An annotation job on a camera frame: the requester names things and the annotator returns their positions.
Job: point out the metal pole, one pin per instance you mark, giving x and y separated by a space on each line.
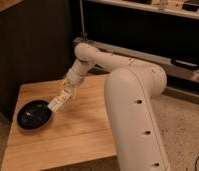
83 32

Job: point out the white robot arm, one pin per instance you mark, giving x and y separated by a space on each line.
129 88

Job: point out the grey metal beam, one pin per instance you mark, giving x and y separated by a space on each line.
149 60

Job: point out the black ceramic bowl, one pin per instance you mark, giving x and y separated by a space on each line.
33 115

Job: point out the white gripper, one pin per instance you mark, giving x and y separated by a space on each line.
74 77

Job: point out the black handle object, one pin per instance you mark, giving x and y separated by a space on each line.
186 63

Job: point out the wooden shelf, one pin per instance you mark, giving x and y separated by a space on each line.
170 7

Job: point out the wooden table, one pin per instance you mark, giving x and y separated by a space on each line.
78 133

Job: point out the white plastic bottle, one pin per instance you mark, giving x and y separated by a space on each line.
59 101

